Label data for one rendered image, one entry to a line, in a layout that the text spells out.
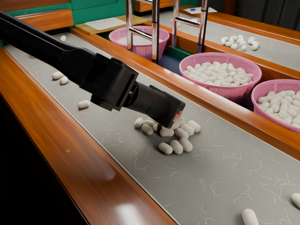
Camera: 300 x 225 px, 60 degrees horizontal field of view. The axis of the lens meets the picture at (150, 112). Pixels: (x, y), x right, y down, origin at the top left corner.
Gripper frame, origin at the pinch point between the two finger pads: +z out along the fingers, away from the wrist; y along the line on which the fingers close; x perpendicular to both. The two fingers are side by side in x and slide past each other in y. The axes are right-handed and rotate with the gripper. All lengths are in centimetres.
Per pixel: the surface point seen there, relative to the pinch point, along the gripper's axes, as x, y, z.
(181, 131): 2.9, -5.1, -3.3
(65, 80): 8.9, 37.3, -9.1
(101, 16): -19, 83, 23
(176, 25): -29, 42, 30
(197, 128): 0.7, -6.5, 0.4
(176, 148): 6.0, -8.2, -6.8
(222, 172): 5.1, -17.9, -3.0
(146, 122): 5.4, 3.3, -5.6
